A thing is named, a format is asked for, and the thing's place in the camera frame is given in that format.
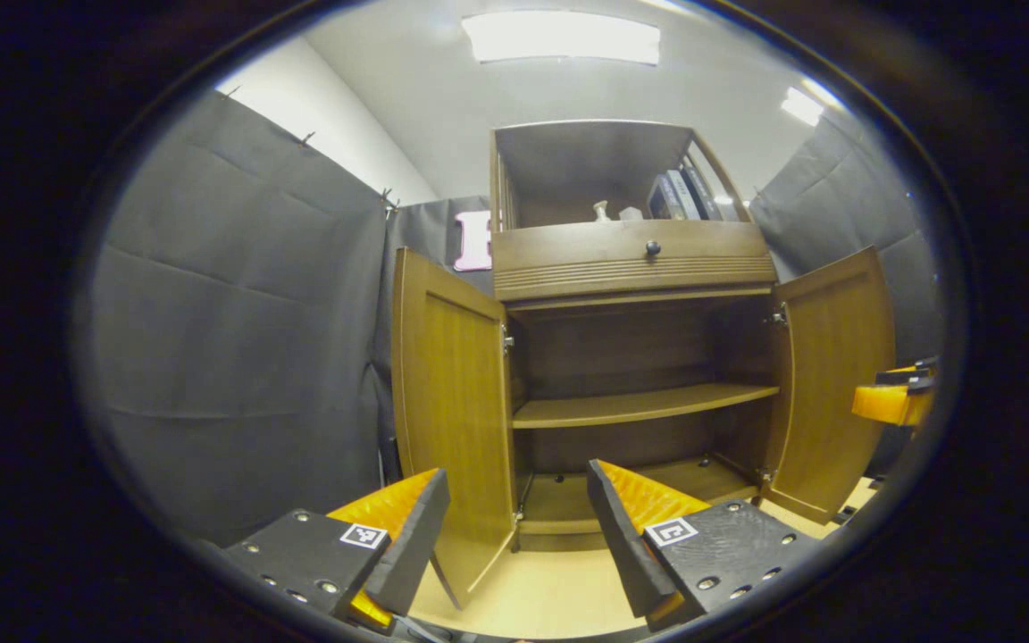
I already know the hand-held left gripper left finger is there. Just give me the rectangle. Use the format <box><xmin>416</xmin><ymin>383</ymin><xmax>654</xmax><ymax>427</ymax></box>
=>
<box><xmin>220</xmin><ymin>468</ymin><xmax>452</xmax><ymax>637</ymax></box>

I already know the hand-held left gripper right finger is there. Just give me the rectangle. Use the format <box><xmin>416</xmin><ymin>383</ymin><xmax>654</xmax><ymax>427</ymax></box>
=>
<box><xmin>587</xmin><ymin>459</ymin><xmax>824</xmax><ymax>633</ymax></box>

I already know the black door handle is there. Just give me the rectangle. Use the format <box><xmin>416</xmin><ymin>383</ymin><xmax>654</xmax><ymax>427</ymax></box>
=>
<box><xmin>432</xmin><ymin>554</ymin><xmax>462</xmax><ymax>610</ymax></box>
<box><xmin>832</xmin><ymin>476</ymin><xmax>886</xmax><ymax>525</ymax></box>

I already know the wooden cabinet door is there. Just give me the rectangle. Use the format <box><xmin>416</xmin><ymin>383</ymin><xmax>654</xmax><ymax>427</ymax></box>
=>
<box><xmin>389</xmin><ymin>247</ymin><xmax>520</xmax><ymax>610</ymax></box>
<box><xmin>760</xmin><ymin>246</ymin><xmax>898</xmax><ymax>525</ymax></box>

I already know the wooden double-door shoe cabinet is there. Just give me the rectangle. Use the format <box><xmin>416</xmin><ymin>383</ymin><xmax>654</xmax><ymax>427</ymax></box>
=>
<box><xmin>389</xmin><ymin>119</ymin><xmax>898</xmax><ymax>608</ymax></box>

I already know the wooden inner shelf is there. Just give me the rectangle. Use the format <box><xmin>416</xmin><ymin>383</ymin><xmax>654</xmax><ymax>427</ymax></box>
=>
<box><xmin>512</xmin><ymin>383</ymin><xmax>781</xmax><ymax>430</ymax></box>

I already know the black backdrop cloth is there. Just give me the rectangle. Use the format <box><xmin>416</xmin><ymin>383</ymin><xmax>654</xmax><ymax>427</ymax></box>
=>
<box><xmin>86</xmin><ymin>89</ymin><xmax>944</xmax><ymax>546</ymax></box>

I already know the dark grey book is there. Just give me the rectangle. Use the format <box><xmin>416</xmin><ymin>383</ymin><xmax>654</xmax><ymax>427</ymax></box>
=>
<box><xmin>682</xmin><ymin>163</ymin><xmax>723</xmax><ymax>221</ymax></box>

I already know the small ceiling light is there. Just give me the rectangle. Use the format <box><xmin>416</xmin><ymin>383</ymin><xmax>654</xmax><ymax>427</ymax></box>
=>
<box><xmin>781</xmin><ymin>87</ymin><xmax>825</xmax><ymax>128</ymax></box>

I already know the dark blue book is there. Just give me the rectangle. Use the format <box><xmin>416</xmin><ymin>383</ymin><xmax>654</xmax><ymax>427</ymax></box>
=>
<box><xmin>648</xmin><ymin>174</ymin><xmax>685</xmax><ymax>221</ymax></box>

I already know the large ceiling light panel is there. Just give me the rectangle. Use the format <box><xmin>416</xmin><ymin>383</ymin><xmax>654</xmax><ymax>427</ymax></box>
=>
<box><xmin>461</xmin><ymin>11</ymin><xmax>661</xmax><ymax>65</ymax></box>

